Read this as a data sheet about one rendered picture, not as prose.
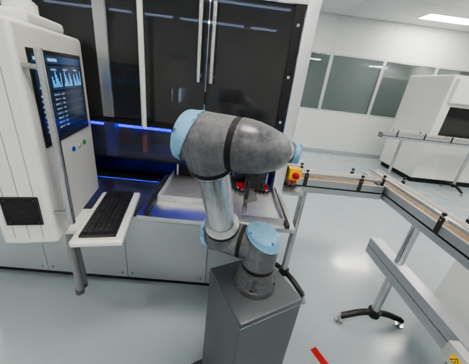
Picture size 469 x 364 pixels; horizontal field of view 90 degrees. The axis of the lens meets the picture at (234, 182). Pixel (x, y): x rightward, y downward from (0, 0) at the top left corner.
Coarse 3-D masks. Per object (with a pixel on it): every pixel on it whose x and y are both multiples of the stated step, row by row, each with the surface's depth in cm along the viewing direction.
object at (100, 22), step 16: (96, 0) 104; (272, 0) 104; (288, 0) 104; (304, 0) 104; (96, 16) 106; (96, 32) 109; (208, 32) 193; (96, 48) 112; (112, 96) 120; (112, 112) 123; (160, 160) 134
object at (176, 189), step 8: (176, 176) 144; (184, 176) 145; (168, 184) 132; (176, 184) 133; (184, 184) 134; (192, 184) 136; (160, 192) 117; (168, 192) 123; (176, 192) 124; (184, 192) 125; (192, 192) 126; (160, 200) 114; (168, 200) 114; (176, 200) 114; (184, 200) 114; (192, 200) 114; (200, 200) 114
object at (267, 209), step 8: (232, 192) 132; (272, 192) 135; (240, 200) 124; (264, 200) 127; (272, 200) 128; (240, 208) 116; (248, 208) 117; (256, 208) 118; (264, 208) 119; (272, 208) 120; (280, 208) 114; (240, 216) 105; (248, 216) 105; (256, 216) 105; (264, 216) 112; (272, 216) 113; (280, 216) 111; (272, 224) 106; (280, 224) 106
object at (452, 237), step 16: (384, 176) 153; (384, 192) 153; (400, 192) 148; (416, 192) 139; (400, 208) 138; (416, 208) 127; (432, 208) 121; (416, 224) 126; (432, 224) 117; (448, 224) 115; (464, 224) 110; (432, 240) 116; (448, 240) 108; (464, 240) 102; (464, 256) 100
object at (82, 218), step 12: (96, 204) 119; (132, 204) 123; (84, 216) 110; (132, 216) 116; (72, 228) 101; (120, 228) 104; (72, 240) 93; (84, 240) 94; (96, 240) 95; (108, 240) 96; (120, 240) 97
